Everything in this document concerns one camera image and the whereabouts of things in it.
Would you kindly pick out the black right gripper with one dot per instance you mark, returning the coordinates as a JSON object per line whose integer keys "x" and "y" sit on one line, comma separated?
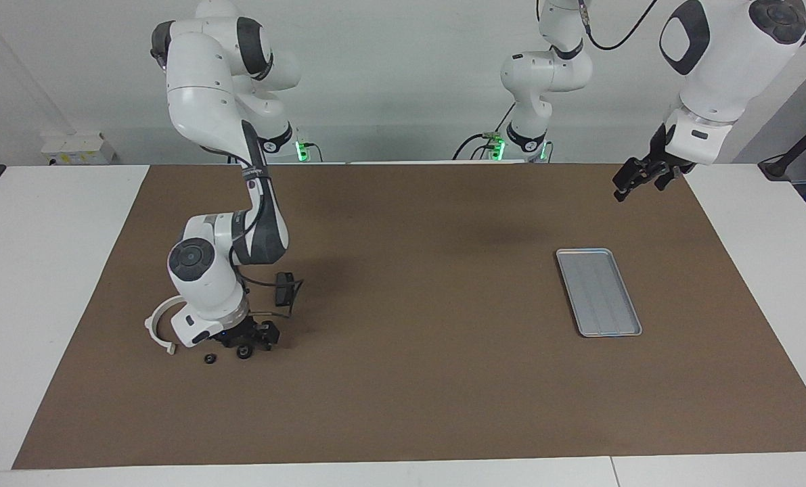
{"x": 257, "y": 330}

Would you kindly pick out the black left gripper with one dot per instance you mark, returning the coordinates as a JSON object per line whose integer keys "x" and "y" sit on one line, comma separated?
{"x": 653, "y": 166}

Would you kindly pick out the large black bearing gear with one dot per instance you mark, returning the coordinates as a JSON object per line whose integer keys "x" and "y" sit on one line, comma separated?
{"x": 245, "y": 353}

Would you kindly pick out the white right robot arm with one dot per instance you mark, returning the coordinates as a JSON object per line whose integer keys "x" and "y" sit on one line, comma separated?
{"x": 206, "y": 88}

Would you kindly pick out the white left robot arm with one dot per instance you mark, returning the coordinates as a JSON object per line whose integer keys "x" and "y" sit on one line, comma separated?
{"x": 721, "y": 61}

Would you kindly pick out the silver metal tray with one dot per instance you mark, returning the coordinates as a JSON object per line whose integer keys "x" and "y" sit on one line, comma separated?
{"x": 599, "y": 292}

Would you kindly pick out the dark grey brake pad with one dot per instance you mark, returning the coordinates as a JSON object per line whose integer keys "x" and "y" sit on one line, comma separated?
{"x": 284, "y": 291}

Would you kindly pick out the black stand pole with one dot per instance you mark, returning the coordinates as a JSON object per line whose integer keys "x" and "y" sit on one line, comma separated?
{"x": 792, "y": 154}

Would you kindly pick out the brown table mat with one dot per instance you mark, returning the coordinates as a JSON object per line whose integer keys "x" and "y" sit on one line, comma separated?
{"x": 409, "y": 379}

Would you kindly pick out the white power strip box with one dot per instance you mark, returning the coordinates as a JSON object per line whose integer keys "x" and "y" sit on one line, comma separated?
{"x": 78, "y": 149}

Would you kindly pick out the white curved plastic bracket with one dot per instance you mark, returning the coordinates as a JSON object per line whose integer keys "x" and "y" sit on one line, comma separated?
{"x": 151, "y": 328}

